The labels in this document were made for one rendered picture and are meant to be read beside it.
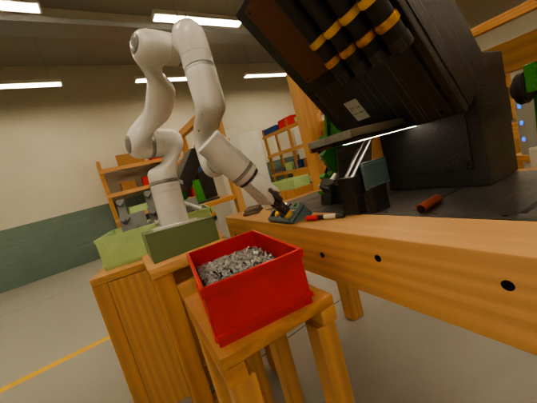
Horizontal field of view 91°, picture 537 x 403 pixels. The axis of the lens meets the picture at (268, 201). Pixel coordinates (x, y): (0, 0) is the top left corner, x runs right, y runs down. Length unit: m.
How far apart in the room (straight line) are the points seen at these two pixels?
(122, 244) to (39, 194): 6.24
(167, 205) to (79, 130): 6.88
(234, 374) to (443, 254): 0.41
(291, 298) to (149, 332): 1.17
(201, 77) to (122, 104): 7.42
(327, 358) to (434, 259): 0.31
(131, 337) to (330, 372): 1.18
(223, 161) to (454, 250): 0.56
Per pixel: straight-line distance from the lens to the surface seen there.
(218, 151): 0.74
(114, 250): 1.65
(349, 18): 0.63
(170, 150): 1.22
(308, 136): 1.64
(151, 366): 1.74
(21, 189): 7.86
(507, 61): 1.18
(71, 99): 8.18
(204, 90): 0.81
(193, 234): 1.14
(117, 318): 1.63
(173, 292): 1.11
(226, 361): 0.54
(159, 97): 1.09
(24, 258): 7.88
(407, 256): 0.57
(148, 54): 1.01
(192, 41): 0.87
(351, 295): 1.88
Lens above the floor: 1.10
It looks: 7 degrees down
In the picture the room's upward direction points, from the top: 15 degrees counter-clockwise
